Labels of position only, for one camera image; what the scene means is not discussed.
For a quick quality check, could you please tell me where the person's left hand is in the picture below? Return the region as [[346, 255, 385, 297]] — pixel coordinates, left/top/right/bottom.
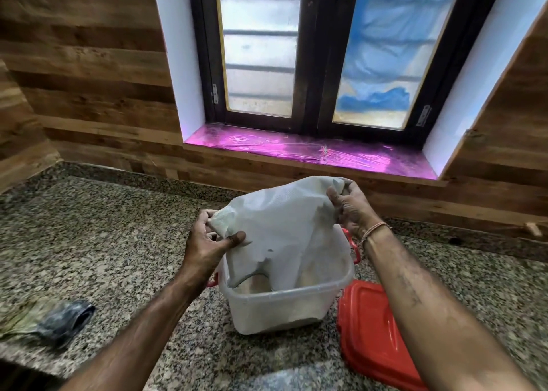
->
[[181, 209, 247, 287]]

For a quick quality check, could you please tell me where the person's right hand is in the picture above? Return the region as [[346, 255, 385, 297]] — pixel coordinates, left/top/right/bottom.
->
[[326, 178, 384, 243]]

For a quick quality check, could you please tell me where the white plastic sack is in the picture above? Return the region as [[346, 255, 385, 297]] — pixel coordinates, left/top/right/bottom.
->
[[208, 176, 352, 293]]

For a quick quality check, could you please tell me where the person's left forearm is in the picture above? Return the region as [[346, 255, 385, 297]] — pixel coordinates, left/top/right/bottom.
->
[[59, 268, 207, 391]]

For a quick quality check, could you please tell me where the person's right forearm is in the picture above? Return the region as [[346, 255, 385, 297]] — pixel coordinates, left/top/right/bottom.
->
[[362, 226, 538, 391]]

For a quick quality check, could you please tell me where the thread wristband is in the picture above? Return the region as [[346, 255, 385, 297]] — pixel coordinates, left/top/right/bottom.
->
[[359, 222, 393, 246]]

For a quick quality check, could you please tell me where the pink foil sill cover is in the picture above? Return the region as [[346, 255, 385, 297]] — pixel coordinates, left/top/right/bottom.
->
[[184, 123, 438, 181]]

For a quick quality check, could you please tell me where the clear plastic container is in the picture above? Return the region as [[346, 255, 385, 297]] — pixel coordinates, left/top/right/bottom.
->
[[207, 226, 361, 336]]

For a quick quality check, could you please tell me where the red plastic lid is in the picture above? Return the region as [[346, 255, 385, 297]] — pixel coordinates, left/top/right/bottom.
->
[[337, 280, 429, 391]]

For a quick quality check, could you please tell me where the dark framed window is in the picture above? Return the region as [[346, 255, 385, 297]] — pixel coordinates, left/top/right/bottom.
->
[[188, 0, 508, 147]]

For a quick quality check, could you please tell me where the crumpled grey cloth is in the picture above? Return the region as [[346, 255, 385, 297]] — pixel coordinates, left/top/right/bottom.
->
[[0, 296, 96, 349]]

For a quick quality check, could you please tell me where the red container handle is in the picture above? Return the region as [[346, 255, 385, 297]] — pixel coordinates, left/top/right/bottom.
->
[[341, 228, 361, 265]]

